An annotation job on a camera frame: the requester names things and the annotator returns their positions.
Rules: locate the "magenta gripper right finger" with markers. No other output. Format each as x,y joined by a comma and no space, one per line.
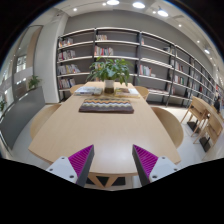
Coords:
150,167

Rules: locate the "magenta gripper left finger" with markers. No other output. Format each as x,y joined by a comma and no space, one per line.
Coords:
74,168

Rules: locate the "zigzag patterned folded towel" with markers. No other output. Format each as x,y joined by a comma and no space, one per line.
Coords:
106,105

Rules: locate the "wooden chair right near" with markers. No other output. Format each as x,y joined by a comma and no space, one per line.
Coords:
171,124

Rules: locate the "wooden chair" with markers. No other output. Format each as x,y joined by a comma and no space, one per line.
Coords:
40,121
171,124
143,92
75,87

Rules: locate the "wooden chair left near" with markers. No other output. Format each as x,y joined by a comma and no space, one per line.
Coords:
40,121

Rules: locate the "wooden chair far right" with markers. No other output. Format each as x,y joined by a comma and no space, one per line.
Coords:
143,92

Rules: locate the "stack of books left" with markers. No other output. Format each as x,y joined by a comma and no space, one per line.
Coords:
85,90

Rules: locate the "stack of books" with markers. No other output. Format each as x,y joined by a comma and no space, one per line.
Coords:
126,92
85,90

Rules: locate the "wooden chair far left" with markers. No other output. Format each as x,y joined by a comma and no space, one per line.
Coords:
75,87

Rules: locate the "wooden side desk right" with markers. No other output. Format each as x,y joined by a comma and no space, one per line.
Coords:
204,121

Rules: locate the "stack of books right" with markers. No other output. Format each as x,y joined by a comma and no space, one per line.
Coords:
126,92

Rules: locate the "grey partition counter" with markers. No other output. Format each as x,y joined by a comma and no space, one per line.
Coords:
20,114

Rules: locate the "small plant on partition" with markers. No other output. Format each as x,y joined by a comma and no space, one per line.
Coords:
34,82

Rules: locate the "large grey bookshelf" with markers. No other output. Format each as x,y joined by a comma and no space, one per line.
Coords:
171,74

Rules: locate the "green potted plant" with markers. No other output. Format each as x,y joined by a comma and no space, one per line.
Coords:
108,71

